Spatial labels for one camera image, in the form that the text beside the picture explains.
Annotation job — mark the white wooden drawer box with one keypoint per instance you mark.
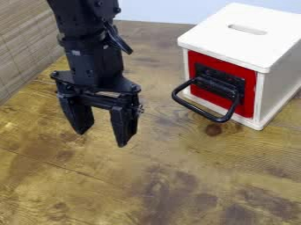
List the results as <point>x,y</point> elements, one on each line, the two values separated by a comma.
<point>255,38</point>

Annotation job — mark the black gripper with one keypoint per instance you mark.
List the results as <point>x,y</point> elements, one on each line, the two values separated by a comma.
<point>116,95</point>

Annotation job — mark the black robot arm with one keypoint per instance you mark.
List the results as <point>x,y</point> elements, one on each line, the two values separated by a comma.
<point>93,82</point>

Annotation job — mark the woven bamboo blind panel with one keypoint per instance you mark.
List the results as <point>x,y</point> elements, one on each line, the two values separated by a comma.
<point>28,45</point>

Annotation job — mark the red drawer front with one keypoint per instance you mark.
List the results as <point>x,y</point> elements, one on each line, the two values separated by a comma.
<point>204,65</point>

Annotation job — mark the black metal drawer handle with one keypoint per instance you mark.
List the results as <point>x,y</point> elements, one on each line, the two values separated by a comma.
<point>203,102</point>

